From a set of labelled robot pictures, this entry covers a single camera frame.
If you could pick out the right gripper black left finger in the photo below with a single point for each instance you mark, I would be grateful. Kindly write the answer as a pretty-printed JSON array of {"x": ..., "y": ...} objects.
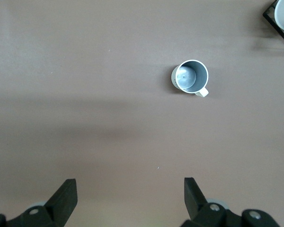
[{"x": 59, "y": 205}]

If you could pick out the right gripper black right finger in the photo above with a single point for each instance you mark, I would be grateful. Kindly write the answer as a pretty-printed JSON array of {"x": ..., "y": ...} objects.
[{"x": 196, "y": 203}]

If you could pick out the white mug with grey inside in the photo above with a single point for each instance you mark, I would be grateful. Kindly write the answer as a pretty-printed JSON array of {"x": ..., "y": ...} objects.
[{"x": 198, "y": 71}]

